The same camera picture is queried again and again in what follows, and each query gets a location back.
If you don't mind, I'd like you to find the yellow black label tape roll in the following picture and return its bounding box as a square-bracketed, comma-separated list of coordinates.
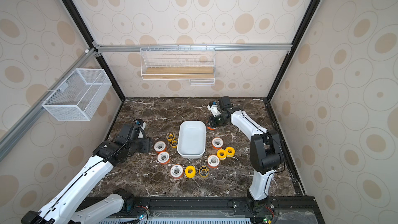
[199, 166, 210, 178]
[166, 133, 175, 142]
[169, 139, 178, 148]

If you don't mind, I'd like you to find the white plastic storage box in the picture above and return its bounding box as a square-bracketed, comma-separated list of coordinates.
[177, 120, 206, 159]

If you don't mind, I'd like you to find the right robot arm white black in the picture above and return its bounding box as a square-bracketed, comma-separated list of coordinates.
[206, 96, 285, 201]

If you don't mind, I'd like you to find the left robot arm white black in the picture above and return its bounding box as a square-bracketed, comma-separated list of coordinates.
[21, 119, 151, 224]

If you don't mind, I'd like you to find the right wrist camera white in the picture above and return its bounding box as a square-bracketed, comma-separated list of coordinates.
[207, 101, 221, 118]

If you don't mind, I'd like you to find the white wire shelf wooden board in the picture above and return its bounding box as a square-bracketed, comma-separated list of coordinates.
[140, 50, 216, 86]

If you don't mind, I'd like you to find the aluminium rail back wall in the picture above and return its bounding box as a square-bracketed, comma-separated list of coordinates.
[94, 43, 292, 53]

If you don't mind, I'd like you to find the aluminium rail wall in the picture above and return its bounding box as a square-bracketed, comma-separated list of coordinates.
[0, 48, 97, 162]
[94, 43, 292, 53]

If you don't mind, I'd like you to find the white mesh wire basket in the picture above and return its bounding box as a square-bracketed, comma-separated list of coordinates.
[42, 68, 112, 121]

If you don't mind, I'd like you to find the aluminium rail left wall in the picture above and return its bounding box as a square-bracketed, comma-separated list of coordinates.
[0, 48, 97, 162]

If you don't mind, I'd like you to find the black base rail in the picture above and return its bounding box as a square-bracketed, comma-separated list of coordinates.
[99, 196, 325, 224]

